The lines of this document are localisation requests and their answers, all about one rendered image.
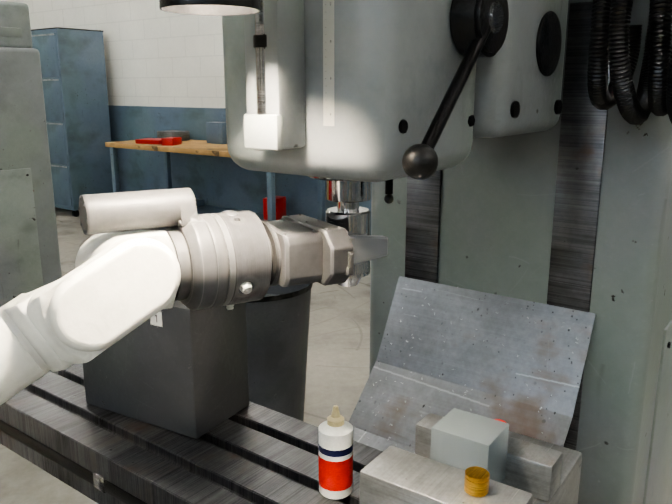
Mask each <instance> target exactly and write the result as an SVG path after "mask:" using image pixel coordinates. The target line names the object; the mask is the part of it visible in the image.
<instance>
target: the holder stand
mask: <svg viewBox="0 0 672 504"><path fill-rule="evenodd" d="M226 307H227V306H221V307H213V308H207V309H201V310H195V311H192V310H190V309H188V308H187V307H186V306H185V305H183V304H182V303H181V302H180V301H179V300H178V301H174V304H173V307H172V308H168V309H162V310H161V311H159V312H158V313H156V314H155V315H154V316H152V317H151V318H149V319H148V320H147V321H145V322H144V323H143V324H141V325H140V326H138V327H137V328H136V329H134V330H133V331H131V332H130V333H129V334H127V335H126V336H124V337H123V338H122V339H120V340H119V341H117V342H116V343H115V344H113V345H112V346H110V347H109V348H107V349H106V350H105V351H103V352H102V353H101V354H99V355H98V356H96V357H95V358H94V359H92V360H91V361H89V362H87V363H83V374H84V384H85V395H86V402H87V403H88V404H91V405H94V406H97V407H100V408H103V409H106V410H109V411H112V412H115V413H118V414H121V415H124V416H127V417H130V418H133V419H136V420H139V421H142V422H145V423H149V424H152V425H155V426H158V427H161V428H164V429H167V430H170V431H173V432H176V433H179V434H182V435H185V436H188V437H191V438H194V439H198V438H199V437H201V436H202V435H204V434H206V433H207V432H209V431H210V430H212V429H213V428H215V427H216V426H218V425H219V424H221V423H222V422H224V421H225V420H227V419H228V418H230V417H231V416H233V415H235V414H236V413H238V412H239V411H241V410H242V409H244V408H245V407H247V406H248V405H249V385H248V355H247V325H246V302H245V303H239V304H234V306H233V307H234V309H232V310H227V308H226Z"/></svg>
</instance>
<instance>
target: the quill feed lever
mask: <svg viewBox="0 0 672 504"><path fill-rule="evenodd" d="M508 21H509V10H508V1H507V0H452V4H451V10H450V30H451V36H452V39H453V42H454V45H455V47H456V48H457V50H458V51H459V52H460V54H461V55H462V56H464V57H463V59H462V61H461V63H460V65H459V67H458V69H457V71H456V73H455V75H454V78H453V80H452V82H451V84H450V86H449V88H448V90H447V92H446V94H445V96H444V98H443V100H442V102H441V104H440V106H439V108H438V110H437V112H436V114H435V116H434V118H433V120H432V122H431V124H430V126H429V128H428V131H427V133H426V135H425V137H424V139H423V141H422V143H421V144H415V145H413V146H411V147H409V148H408V149H407V150H406V151H405V153H404V155H403V158H402V167H403V169H404V171H405V173H406V174H407V175H408V176H409V177H411V178H413V179H415V180H424V179H427V178H429V177H431V176H432V175H433V174H434V173H435V171H436V169H437V167H438V156H437V154H436V152H435V151H434V149H435V146H436V144H437V142H438V140H439V138H440V136H441V134H442V132H443V130H444V128H445V126H446V124H447V121H448V119H449V117H450V115H451V113H452V111H453V109H454V107H455V105H456V103H457V101H458V98H459V96H460V94H461V92H462V90H463V88H464V86H465V84H466V82H467V80H468V78H469V76H470V73H471V71H472V69H473V67H474V65H475V63H476V61H477V59H478V58H482V57H492V56H494V55H495V54H496V53H497V52H498V51H499V50H500V48H501V47H502V45H503V43H504V41H505V38H506V34H507V29H508Z"/></svg>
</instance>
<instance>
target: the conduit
mask: <svg viewBox="0 0 672 504"><path fill-rule="evenodd" d="M632 4H633V0H593V4H592V5H593V7H592V9H593V10H592V11H591V12H592V15H591V16H592V18H591V20H592V22H591V26H590V28H591V30H590V32H591V33H590V36H591V37H590V38H589V39H590V40H591V41H590V42H589V43H590V45H589V48H590V49H589V50H588V51H589V53H588V55H589V57H588V59H589V60H588V63H589V64H588V68H587V69H588V71H587V73H588V74H587V76H588V77H587V79H588V80H587V82H588V83H587V85H588V86H587V87H588V94H589V99H590V102H591V104H592V105H593V106H594V107H595V108H597V109H599V110H608V109H610V108H612V107H613V106H615V105H616V104H617V108H618V110H619V112H620V114H621V116H622V117H623V119H624V120H625V121H627V122H628V123H629V124H631V125H640V124H641V123H643V122H645V121H646V120H647V119H648V117H649V115H650V113H651V112H652V113H653V114H654V115H655V116H665V115H667V114H668V116H669V119H670V122H671V123H672V51H670V49H671V50H672V47H671V46H670V45H672V43H671V42H670V41H671V40H672V39H671V38H670V37H671V36H672V34H671V32H672V30H671V28H672V26H671V24H672V21H671V19H672V17H671V16H672V0H650V8H649V10H650V12H649V14H650V15H649V19H648V20H649V22H648V26H647V27H648V29H647V31H648V32H647V33H646V34H647V36H646V40H645V41H646V43H645V47H644V48H645V50H644V52H645V53H644V54H643V55H644V57H643V60H642V62H643V63H642V64H641V65H642V66H641V68H642V69H641V70H640V71H641V72H640V76H639V77H640V78H639V82H638V83H639V84H638V87H637V92H636V91H635V88H634V82H633V74H634V72H635V69H636V66H637V62H638V59H639V58H638V56H639V52H640V50H639V49H640V48H641V47H640V44H641V42H640V41H641V37H642V36H641V33H642V32H641V30H642V28H641V27H642V25H630V24H629V23H631V21H630V19H631V17H630V16H631V15H632V14H631V11H632V9H631V8H632V7H633V6H632ZM670 54H671V55H670ZM608 58H609V60H608ZM608 62H610V63H609V64H608ZM608 65H609V66H610V67H609V68H608ZM608 69H610V77H611V81H610V83H609V85H608Z"/></svg>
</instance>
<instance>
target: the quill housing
mask: <svg viewBox="0 0 672 504"><path fill-rule="evenodd" d="M451 4H452V0H304V51H305V146H304V147H302V148H294V149H285V150H278V151H276V150H262V149H248V148H245V143H244V115H245V114H247V99H246V67H245V34H244V15H222V30H223V57H224V83H225V109H226V135H227V147H228V152H229V154H230V156H231V158H232V160H233V161H234V162H235V163H236V164H237V165H239V166H240V167H242V168H244V169H247V170H252V171H262V172H272V173H282V174H292V175H302V176H312V177H323V178H333V179H343V180H353V181H363V182H381V181H387V180H392V179H397V178H402V177H407V176H408V175H407V174H406V173H405V171H404V169H403V167H402V158H403V155H404V153H405V151H406V150H407V149H408V148H409V147H411V146H413V145H415V144H421V143H422V141H423V139H424V137H425V135H426V133H427V131H428V128H429V126H430V124H431V122H432V120H433V118H434V116H435V114H436V112H437V110H438V108H439V106H440V104H441V102H442V100H443V98H444V96H445V94H446V92H447V90H448V88H449V86H450V84H451V82H452V80H453V78H454V75H455V73H456V71H457V69H458V67H459V65H460V63H461V61H462V59H463V57H464V56H462V55H461V54H460V52H459V51H458V50H457V48H456V47H455V45H454V42H453V39H452V36H451V30H450V10H451ZM475 79H476V63H475V65H474V67H473V69H472V71H471V73H470V76H469V78H468V80H467V82H466V84H465V86H464V88H463V90H462V92H461V94H460V96H459V98H458V101H457V103H456V105H455V107H454V109H453V111H452V113H451V115H450V117H449V119H448V121H447V124H446V126H445V128H444V130H443V132H442V134H441V136H440V138H439V140H438V142H437V144H436V146H435V149H434V151H435V152H436V154H437V156H438V167H437V169H436V171H438V170H443V169H448V168H452V167H454V166H456V165H459V164H460V163H462V162H463V161H464V160H465V159H466V158H467V157H468V155H469V153H470V151H471V147H472V142H473V125H474V123H475V118H474V100H475Z"/></svg>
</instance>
